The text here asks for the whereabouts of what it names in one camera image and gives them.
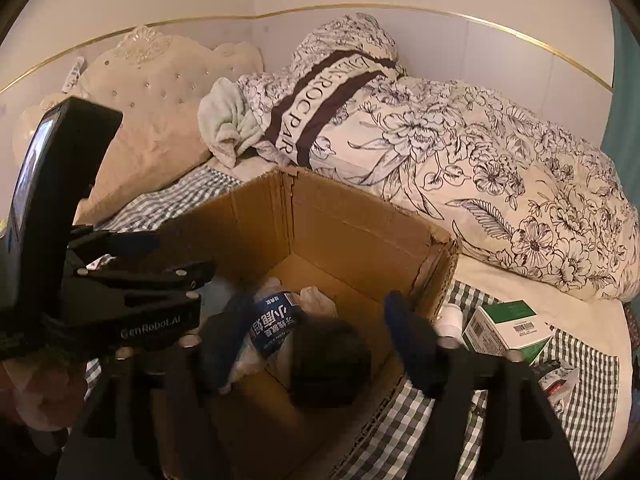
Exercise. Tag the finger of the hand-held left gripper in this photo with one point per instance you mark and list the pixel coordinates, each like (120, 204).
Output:
(130, 244)
(160, 275)

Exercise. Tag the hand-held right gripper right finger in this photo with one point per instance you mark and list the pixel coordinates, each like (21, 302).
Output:
(415, 342)

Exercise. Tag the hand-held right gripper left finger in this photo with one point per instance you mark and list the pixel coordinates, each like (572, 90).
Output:
(222, 347)

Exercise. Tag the black plastic bag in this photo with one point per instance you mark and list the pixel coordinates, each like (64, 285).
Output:
(330, 365)

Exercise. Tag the brown cardboard box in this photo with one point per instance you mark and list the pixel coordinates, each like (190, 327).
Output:
(340, 225)

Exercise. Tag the person's left hand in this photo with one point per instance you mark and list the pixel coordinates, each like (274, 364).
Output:
(42, 392)

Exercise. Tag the small white plastic bottle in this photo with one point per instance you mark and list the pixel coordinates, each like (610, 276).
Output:
(449, 322)

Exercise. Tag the green and white carton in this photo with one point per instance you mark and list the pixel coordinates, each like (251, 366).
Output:
(505, 330)

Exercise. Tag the crumpled white paper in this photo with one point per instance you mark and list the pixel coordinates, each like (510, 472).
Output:
(317, 302)

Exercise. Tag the small white striped packet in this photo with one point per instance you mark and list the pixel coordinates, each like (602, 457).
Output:
(74, 75)

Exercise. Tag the beige tufted headboard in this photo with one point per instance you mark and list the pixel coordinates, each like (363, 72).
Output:
(160, 100)

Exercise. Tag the mint green towel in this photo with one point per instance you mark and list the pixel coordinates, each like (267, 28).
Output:
(230, 120)

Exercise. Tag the checkered blanket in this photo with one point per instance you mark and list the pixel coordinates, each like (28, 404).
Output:
(590, 360)

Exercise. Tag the floral printed quilt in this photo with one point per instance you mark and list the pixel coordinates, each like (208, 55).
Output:
(450, 160)

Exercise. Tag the teal curtain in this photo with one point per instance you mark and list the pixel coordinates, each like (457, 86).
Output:
(625, 110)

